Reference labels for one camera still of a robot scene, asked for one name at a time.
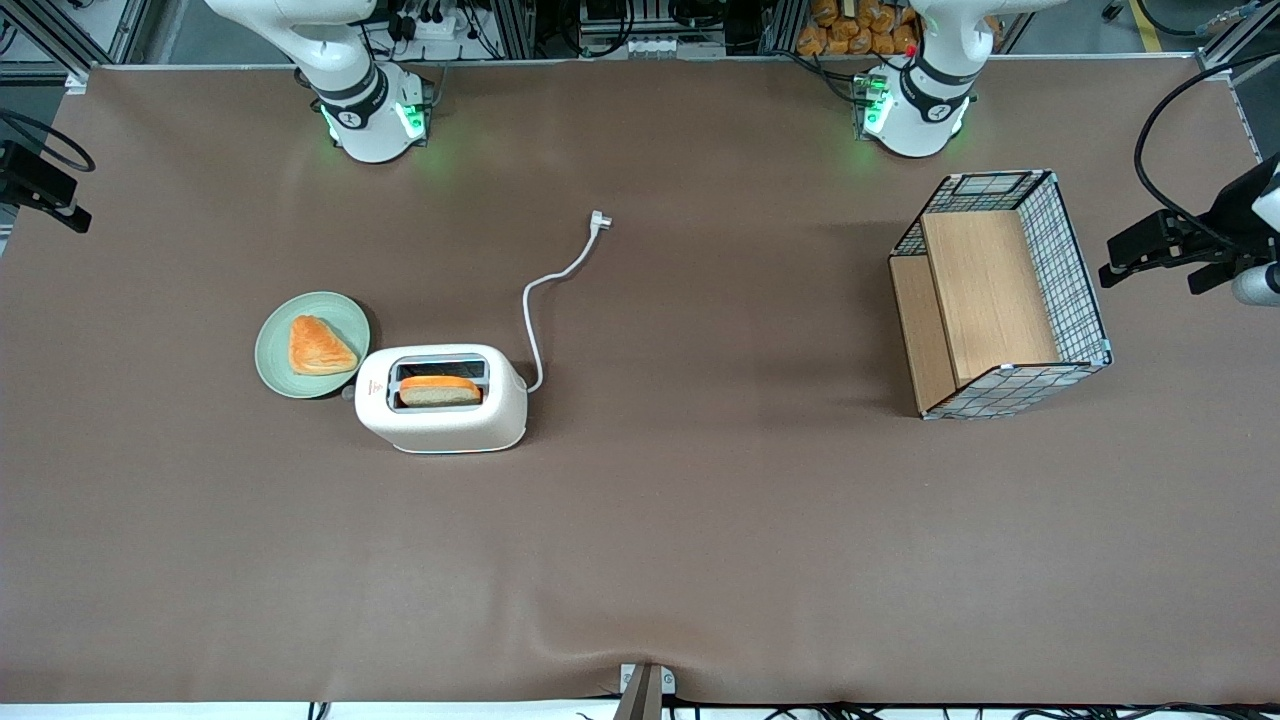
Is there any bag of bread rolls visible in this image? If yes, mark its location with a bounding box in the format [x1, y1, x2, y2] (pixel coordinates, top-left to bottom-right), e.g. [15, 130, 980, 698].
[795, 0, 922, 58]

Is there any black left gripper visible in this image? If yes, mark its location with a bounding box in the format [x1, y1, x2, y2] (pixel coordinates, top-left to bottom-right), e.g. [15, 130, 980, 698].
[1099, 210, 1244, 295]

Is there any brown table cover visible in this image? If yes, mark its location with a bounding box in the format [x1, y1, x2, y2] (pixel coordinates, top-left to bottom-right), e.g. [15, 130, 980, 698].
[0, 55, 1280, 707]

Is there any triangular orange pastry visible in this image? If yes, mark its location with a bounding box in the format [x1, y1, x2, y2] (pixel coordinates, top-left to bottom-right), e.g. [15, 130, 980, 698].
[288, 314, 359, 378]

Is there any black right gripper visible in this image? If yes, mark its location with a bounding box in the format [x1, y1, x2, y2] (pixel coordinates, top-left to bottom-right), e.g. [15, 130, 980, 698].
[0, 139, 94, 235]

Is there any toasted bread slice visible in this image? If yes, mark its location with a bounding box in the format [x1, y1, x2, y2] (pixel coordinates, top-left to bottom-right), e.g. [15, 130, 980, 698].
[398, 374, 484, 408]

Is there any power strip with black plugs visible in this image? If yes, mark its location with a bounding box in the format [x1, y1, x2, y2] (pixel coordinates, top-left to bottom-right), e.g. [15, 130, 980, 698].
[385, 0, 477, 44]

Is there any white toaster power cord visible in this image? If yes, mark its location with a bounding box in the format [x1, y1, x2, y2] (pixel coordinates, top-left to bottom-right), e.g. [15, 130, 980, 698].
[521, 209, 614, 394]

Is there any white two-slot toaster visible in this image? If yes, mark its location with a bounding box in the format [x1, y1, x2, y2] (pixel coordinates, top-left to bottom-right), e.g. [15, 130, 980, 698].
[343, 343, 529, 456]

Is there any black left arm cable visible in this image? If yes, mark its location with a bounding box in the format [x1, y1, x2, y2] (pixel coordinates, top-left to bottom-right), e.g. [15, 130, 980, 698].
[1133, 47, 1280, 253]

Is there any wire basket with wooden shelves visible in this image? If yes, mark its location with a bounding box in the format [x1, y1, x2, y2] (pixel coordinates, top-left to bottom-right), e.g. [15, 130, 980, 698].
[888, 169, 1114, 422]

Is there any aluminium frame profile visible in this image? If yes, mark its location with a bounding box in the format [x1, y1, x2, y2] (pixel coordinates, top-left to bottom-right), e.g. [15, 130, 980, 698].
[1195, 5, 1280, 73]
[0, 0, 151, 83]

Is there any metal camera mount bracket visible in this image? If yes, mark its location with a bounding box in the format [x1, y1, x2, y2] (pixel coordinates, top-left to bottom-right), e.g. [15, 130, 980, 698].
[612, 662, 677, 720]

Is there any pale green plate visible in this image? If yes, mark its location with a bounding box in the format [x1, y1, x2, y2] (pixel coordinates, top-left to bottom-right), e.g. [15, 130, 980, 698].
[254, 291, 371, 400]

